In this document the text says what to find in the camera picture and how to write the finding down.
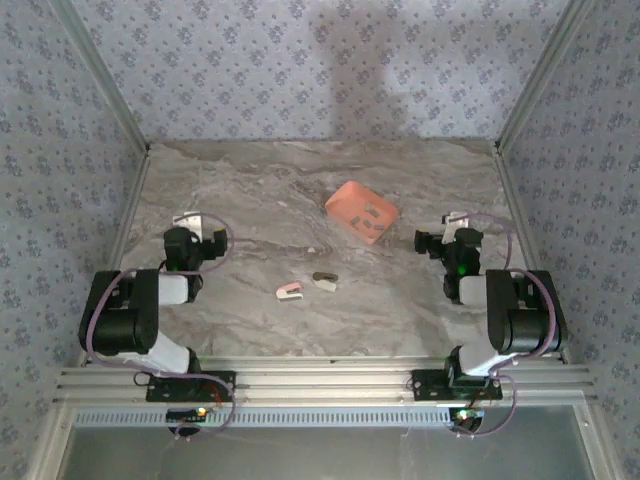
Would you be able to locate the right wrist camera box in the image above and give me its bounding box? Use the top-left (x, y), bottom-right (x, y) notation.
top-left (442, 212), bottom-right (469, 240)

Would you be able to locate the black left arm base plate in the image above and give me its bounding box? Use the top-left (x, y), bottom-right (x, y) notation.
top-left (144, 369), bottom-right (237, 404)

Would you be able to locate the grey slotted cable duct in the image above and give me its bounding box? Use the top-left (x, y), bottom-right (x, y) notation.
top-left (72, 407), bottom-right (459, 429)

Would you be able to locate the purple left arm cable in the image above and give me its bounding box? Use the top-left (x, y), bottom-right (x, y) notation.
top-left (79, 212), bottom-right (237, 441)

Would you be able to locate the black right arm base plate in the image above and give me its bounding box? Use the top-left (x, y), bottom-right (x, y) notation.
top-left (409, 368), bottom-right (504, 401)

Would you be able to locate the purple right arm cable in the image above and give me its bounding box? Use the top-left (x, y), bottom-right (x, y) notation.
top-left (452, 212), bottom-right (557, 440)

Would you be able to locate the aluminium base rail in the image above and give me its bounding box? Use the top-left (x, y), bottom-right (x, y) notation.
top-left (54, 355), bottom-right (599, 404)

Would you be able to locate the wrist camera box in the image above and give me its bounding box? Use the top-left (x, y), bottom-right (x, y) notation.
top-left (442, 212), bottom-right (469, 240)
top-left (172, 212), bottom-right (204, 241)

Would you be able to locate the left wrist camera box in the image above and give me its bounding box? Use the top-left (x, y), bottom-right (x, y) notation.
top-left (172, 212), bottom-right (204, 241)

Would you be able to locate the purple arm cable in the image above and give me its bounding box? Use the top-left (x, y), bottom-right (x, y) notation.
top-left (452, 212), bottom-right (557, 440)
top-left (79, 212), bottom-right (237, 441)

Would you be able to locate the pink plastic tray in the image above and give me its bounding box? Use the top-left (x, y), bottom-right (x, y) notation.
top-left (324, 181), bottom-right (400, 247)

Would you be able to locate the white tape roll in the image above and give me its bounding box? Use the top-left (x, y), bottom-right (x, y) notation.
top-left (311, 270), bottom-right (339, 294)

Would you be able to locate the aluminium table side rail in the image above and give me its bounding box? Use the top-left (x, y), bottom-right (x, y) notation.
top-left (104, 144), bottom-right (154, 271)
top-left (493, 143), bottom-right (574, 364)

